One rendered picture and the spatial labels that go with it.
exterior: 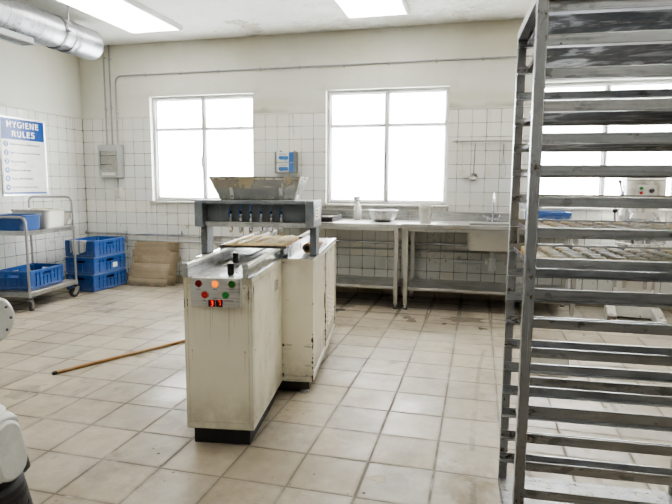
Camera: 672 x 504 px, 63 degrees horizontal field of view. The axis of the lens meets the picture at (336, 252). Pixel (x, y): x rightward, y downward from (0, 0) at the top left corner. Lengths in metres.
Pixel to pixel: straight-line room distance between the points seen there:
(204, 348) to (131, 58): 5.50
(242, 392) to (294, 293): 0.79
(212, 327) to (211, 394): 0.33
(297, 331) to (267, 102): 3.97
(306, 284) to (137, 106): 4.82
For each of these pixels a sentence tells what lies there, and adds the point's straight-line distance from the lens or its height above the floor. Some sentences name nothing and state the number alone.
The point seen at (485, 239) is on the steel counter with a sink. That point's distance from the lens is 5.69.
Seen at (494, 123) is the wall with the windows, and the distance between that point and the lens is 6.32.
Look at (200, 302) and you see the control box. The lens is 2.68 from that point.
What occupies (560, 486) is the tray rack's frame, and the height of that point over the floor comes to 0.15.
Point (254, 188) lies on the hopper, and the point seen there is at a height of 1.25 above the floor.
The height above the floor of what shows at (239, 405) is 0.21.
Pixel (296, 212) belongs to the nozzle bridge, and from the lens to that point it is 3.32.
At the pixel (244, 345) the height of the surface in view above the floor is 0.51.
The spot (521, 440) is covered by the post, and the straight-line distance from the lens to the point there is 1.84.
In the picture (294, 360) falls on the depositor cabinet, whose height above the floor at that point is 0.22.
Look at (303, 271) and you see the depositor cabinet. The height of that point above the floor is 0.76.
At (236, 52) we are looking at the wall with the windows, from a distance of 7.07.
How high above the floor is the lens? 1.28
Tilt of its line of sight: 7 degrees down
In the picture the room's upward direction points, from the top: straight up
